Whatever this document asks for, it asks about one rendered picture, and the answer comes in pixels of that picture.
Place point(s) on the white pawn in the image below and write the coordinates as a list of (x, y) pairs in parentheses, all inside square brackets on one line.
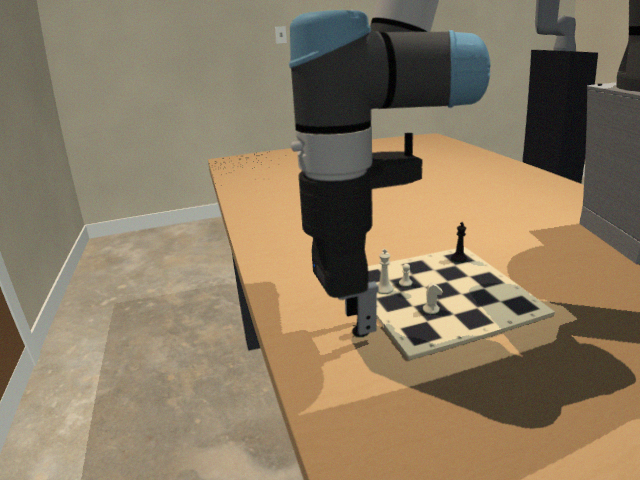
[(405, 281)]

